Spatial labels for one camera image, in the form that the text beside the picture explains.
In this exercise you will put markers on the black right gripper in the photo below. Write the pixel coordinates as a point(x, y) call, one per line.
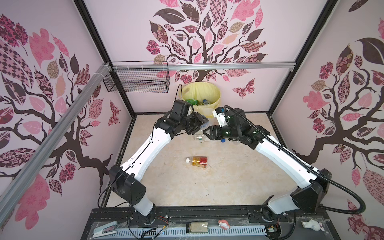
point(214, 131)

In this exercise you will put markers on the white plush toy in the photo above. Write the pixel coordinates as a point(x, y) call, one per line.
point(314, 225)

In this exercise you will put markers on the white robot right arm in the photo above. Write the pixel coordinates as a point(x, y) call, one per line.
point(311, 185)

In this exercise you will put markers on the blue label bottle white cap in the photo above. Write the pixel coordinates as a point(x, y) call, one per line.
point(204, 124)

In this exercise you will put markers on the green soda bottle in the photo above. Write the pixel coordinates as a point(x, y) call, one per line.
point(193, 102)

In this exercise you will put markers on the white bin with yellow bag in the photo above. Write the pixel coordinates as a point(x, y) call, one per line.
point(200, 91)

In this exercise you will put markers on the pink white small toy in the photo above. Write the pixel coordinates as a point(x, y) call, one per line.
point(224, 224)

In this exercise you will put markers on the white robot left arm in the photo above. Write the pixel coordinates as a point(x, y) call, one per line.
point(125, 181)

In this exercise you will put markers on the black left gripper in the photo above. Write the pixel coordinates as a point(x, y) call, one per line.
point(198, 120)

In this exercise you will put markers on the red yellow label bottle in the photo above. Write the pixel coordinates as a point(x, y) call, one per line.
point(197, 161)

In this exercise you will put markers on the beige rectangular box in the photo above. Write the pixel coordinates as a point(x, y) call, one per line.
point(197, 227)

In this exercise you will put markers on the black wire basket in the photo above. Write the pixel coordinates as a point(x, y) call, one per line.
point(138, 77)

